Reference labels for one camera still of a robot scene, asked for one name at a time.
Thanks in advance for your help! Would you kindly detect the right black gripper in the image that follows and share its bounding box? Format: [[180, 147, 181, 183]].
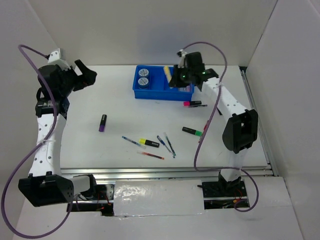
[[167, 64, 193, 88]]

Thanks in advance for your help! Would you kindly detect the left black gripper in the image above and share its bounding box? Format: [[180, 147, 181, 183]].
[[58, 60, 98, 97]]

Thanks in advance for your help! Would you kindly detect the lilac highlighter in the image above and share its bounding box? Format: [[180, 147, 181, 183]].
[[178, 85, 191, 93]]

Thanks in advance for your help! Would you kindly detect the pale yellow highlighter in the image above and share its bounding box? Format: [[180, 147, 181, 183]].
[[163, 65, 172, 83]]

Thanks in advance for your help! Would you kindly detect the black pink highlighter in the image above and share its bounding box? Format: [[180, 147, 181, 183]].
[[183, 100, 202, 107]]

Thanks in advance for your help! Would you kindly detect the purple gel pen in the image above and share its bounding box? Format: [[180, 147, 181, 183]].
[[188, 104, 208, 108]]

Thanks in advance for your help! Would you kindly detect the black purple highlighter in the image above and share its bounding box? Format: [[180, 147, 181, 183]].
[[98, 114, 107, 133]]

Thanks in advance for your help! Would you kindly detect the black green highlighter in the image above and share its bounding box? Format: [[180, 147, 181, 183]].
[[182, 126, 203, 137]]

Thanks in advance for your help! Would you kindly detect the black yellow highlighter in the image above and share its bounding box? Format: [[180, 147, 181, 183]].
[[139, 138, 160, 148]]

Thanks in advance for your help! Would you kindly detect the blue gel pen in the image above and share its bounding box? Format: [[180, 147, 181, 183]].
[[122, 136, 141, 146]]

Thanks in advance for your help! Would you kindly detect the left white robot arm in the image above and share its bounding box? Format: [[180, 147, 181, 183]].
[[18, 59, 99, 207]]

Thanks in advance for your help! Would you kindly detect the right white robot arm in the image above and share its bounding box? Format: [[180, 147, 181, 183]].
[[168, 49, 258, 196]]

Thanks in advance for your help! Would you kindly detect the blue plastic sorting tray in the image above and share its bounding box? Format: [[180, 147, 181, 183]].
[[132, 65, 195, 102]]

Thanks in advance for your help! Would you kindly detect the red ballpoint pen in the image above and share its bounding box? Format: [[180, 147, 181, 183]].
[[198, 120, 209, 143]]

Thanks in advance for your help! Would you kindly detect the teal gel pen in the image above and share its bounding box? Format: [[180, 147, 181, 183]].
[[163, 132, 176, 158]]

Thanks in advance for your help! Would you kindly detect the dark blue pen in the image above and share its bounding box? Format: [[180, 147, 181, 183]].
[[156, 135, 175, 158]]

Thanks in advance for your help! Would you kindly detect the red gel pen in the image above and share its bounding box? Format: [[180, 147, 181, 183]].
[[137, 151, 165, 160]]

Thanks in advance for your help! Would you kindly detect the white foil panel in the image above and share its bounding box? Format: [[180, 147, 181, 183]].
[[113, 179, 205, 217]]

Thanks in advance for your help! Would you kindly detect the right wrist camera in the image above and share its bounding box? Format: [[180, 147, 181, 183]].
[[177, 49, 188, 68]]

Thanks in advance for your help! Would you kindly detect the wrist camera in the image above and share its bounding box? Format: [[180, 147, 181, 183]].
[[47, 48, 67, 68], [177, 49, 188, 68]]

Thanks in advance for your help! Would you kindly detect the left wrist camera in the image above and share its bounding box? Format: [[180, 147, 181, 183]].
[[47, 48, 67, 68]]

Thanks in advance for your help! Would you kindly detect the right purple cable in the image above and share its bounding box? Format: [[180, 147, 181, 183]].
[[179, 41, 259, 213]]

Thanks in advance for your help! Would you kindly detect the aluminium front rail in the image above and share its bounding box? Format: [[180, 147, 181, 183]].
[[59, 167, 273, 180]]

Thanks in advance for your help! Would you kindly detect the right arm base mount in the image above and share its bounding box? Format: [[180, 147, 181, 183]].
[[197, 179, 250, 210]]

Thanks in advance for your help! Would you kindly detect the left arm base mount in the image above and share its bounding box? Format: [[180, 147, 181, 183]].
[[69, 174, 115, 216]]

